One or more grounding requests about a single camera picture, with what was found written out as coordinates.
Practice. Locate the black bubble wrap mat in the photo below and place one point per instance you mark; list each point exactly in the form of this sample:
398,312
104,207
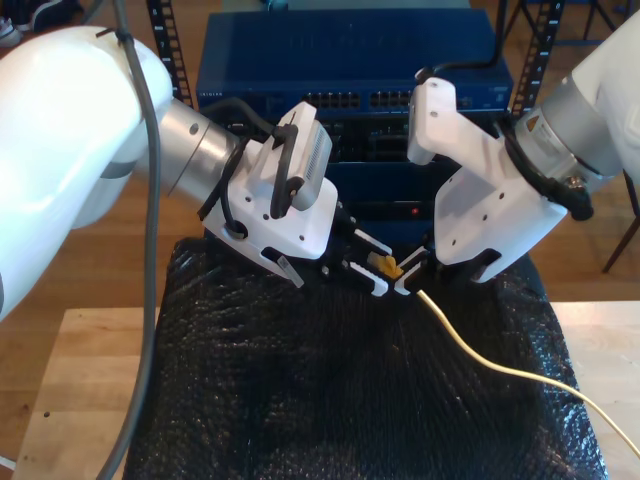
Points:
325,400

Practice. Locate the dark blue shoe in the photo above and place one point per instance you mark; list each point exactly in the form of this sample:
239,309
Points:
52,12

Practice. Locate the blue network switch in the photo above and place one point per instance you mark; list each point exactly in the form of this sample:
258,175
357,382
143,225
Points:
350,50

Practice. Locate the black chair with blue seat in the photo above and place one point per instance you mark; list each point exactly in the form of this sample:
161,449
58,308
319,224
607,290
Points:
575,43

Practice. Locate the small teal object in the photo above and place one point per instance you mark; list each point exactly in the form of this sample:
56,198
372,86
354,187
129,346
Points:
276,4

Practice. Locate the black rack drawer tray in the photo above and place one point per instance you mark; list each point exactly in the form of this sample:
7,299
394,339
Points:
390,185

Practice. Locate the black rack server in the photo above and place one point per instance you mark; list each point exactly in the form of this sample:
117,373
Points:
370,140

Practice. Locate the white shoe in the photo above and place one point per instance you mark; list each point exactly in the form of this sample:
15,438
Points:
6,34

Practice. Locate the black perforated rack frame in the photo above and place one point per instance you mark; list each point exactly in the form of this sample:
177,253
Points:
160,30

